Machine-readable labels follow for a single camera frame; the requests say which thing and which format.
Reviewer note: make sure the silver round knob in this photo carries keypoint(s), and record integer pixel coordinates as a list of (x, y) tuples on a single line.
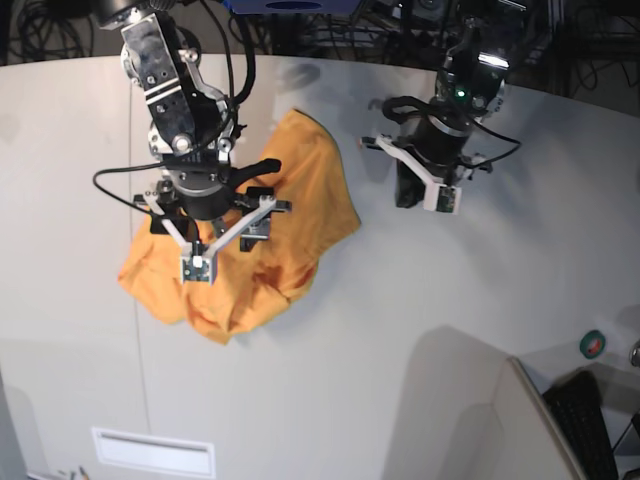
[(634, 355)]

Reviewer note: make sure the white partition panel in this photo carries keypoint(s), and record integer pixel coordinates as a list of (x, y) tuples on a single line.
[(468, 410)]

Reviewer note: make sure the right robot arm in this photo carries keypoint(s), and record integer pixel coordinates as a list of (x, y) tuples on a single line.
[(194, 126)]

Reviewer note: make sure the green tape roll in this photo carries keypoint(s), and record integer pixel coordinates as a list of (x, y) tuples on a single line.
[(592, 344)]

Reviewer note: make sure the orange yellow t-shirt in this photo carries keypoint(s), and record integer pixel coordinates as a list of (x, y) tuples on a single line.
[(252, 288)]

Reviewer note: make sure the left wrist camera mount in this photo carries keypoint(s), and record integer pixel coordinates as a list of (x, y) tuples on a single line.
[(441, 192)]

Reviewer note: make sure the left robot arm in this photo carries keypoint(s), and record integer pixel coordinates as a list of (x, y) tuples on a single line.
[(471, 77)]

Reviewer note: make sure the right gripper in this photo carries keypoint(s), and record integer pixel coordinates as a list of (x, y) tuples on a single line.
[(203, 188)]

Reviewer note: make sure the black computer keyboard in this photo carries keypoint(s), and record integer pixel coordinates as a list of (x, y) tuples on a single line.
[(575, 405)]

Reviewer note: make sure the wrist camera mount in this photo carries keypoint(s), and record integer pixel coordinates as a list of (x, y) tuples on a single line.
[(198, 260), (441, 192)]

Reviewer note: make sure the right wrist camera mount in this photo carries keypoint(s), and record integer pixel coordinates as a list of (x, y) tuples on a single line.
[(198, 260)]

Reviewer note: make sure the white recessed table hatch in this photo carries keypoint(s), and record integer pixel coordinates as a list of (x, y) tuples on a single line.
[(155, 454)]

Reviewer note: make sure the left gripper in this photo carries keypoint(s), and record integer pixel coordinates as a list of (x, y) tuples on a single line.
[(436, 142)]

